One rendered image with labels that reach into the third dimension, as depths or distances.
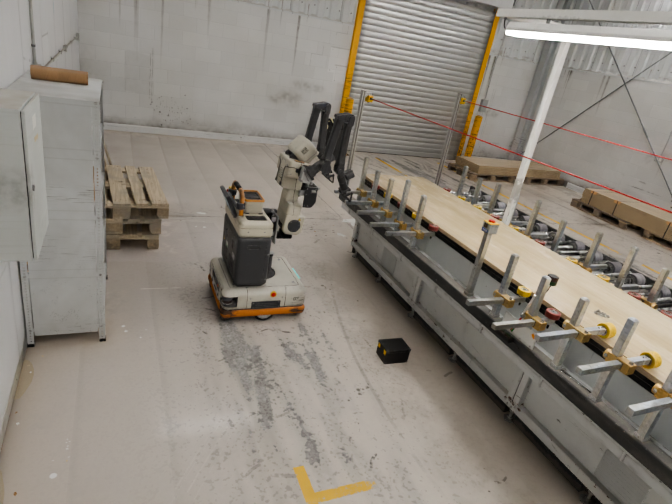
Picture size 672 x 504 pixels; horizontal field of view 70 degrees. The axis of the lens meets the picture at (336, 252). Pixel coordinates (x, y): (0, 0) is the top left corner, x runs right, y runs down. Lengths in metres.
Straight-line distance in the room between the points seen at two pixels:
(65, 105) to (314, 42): 7.38
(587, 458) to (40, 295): 3.30
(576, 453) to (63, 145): 3.31
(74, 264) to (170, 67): 6.49
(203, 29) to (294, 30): 1.65
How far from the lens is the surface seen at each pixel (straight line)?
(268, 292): 3.66
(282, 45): 9.72
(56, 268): 3.30
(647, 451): 2.60
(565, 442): 3.24
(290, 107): 9.89
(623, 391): 2.88
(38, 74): 3.50
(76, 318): 3.47
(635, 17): 3.09
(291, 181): 3.59
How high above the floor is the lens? 2.05
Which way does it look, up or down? 23 degrees down
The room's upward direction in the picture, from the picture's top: 11 degrees clockwise
